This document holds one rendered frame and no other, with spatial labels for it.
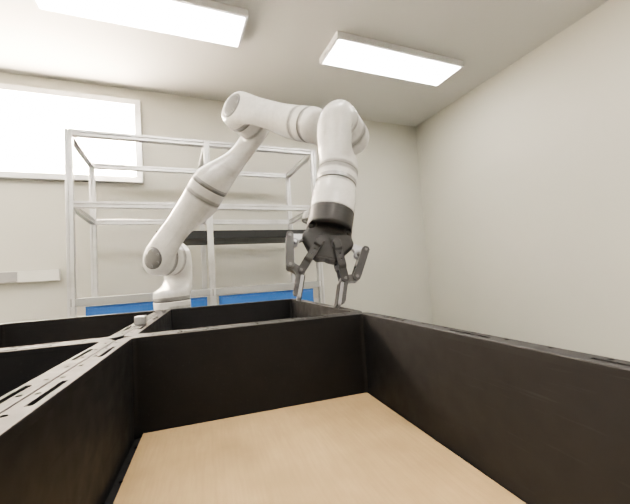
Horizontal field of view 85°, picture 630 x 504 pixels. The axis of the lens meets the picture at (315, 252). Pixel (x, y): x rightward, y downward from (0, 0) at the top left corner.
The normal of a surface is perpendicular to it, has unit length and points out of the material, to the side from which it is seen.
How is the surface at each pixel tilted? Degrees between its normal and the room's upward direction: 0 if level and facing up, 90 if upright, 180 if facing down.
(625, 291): 90
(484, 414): 90
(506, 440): 90
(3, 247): 90
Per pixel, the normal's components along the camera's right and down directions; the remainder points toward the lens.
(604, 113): -0.92, 0.04
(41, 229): 0.38, -0.09
